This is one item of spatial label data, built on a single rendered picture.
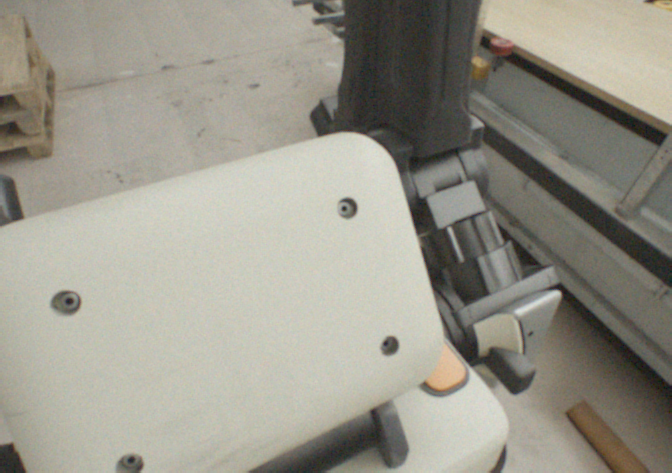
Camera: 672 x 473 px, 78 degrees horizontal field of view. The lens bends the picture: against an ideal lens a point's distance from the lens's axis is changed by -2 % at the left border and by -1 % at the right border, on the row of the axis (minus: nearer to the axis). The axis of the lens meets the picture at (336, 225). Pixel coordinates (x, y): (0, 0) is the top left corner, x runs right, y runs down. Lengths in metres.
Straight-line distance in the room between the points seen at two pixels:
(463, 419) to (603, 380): 1.64
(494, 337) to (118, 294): 0.28
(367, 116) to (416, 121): 0.11
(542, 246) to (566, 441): 0.76
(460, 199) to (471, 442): 0.20
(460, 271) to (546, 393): 1.44
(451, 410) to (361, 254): 0.14
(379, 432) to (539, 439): 1.47
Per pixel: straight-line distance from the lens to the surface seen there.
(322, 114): 0.60
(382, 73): 0.46
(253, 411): 0.21
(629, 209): 1.38
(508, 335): 0.37
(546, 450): 1.72
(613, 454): 1.73
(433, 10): 0.35
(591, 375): 1.91
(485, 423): 0.30
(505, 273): 0.39
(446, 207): 0.38
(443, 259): 0.39
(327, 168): 0.20
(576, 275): 1.95
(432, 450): 0.29
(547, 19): 2.03
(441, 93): 0.37
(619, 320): 1.89
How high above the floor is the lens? 1.51
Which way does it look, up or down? 46 degrees down
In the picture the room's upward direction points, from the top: straight up
